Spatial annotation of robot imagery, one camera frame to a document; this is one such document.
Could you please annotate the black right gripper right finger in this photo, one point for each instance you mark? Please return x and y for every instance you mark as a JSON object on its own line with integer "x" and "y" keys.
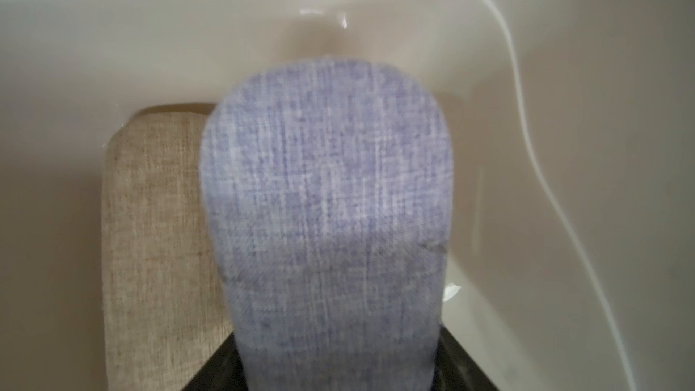
{"x": 455, "y": 370}

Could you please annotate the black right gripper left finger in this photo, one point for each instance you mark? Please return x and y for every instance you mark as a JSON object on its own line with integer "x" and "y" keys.
{"x": 222, "y": 372}

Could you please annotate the tan fabric glasses case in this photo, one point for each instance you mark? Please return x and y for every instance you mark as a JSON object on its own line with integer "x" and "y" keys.
{"x": 163, "y": 307}

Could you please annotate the cream plastic storage box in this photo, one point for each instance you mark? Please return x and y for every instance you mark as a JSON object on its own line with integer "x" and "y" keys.
{"x": 572, "y": 259}

